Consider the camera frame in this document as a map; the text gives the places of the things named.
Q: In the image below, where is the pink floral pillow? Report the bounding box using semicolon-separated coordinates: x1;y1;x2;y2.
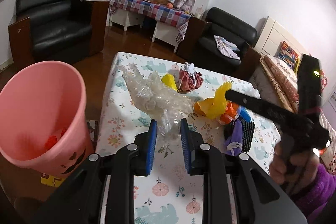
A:
319;70;327;92

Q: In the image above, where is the right black leather armchair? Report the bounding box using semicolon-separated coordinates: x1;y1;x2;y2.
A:
177;7;261;81

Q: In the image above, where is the cloth on armchair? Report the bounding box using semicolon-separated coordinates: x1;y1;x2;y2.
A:
214;35;240;60

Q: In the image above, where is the pink plastic trash bin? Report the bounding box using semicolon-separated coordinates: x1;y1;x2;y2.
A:
1;61;94;177

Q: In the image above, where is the clear plastic wrap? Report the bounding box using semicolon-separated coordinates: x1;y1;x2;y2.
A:
118;64;194;136

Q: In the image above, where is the brown patterned blanket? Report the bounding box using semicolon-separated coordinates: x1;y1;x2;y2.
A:
249;54;336;175

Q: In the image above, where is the yellow plastic wrapper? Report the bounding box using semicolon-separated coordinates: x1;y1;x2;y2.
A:
161;73;178;92

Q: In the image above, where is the drink cup with straw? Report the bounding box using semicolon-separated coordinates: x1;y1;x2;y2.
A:
195;4;205;19

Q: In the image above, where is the dark red crumpled wrapper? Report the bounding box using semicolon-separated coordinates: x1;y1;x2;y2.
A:
178;62;203;93

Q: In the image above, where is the yellow foam net sleeve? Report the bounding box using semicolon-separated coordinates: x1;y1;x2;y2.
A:
194;82;232;120

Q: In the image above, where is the black foam net sleeve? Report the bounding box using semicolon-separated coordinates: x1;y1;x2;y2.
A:
224;118;255;153

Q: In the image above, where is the floral tablecloth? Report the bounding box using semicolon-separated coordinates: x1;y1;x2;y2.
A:
96;52;280;223

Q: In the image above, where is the right hand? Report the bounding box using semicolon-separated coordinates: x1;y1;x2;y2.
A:
269;142;319;194

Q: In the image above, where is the red foam net sleeve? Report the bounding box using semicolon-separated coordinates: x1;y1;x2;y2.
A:
44;127;67;151

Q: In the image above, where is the black leather armchair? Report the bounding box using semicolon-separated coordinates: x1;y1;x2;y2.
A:
177;7;261;81
8;0;109;69

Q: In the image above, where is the purple right sleeve forearm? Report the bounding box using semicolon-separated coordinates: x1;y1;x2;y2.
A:
293;164;335;223

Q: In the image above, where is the blue foam net sleeve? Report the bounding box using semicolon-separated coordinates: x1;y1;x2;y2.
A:
239;106;252;123

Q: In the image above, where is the orange snack bag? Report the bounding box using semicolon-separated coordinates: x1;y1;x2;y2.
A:
217;101;240;125

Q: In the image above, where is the white side table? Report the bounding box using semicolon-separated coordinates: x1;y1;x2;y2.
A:
108;6;179;53

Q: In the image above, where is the colourful striped pillow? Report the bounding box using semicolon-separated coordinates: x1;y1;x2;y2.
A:
277;41;299;71

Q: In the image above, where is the white crumpled plastic bag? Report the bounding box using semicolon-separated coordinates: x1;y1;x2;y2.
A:
238;86;261;99

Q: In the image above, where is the orange fruit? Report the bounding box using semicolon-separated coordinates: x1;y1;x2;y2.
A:
166;3;173;9

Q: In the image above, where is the left black leather armchair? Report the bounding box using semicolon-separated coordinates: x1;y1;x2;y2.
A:
8;0;109;69

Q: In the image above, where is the white bed headboard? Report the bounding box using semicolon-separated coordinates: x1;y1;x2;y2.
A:
255;16;309;57

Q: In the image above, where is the plaid tablecloth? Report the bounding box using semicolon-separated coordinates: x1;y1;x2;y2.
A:
109;0;191;47

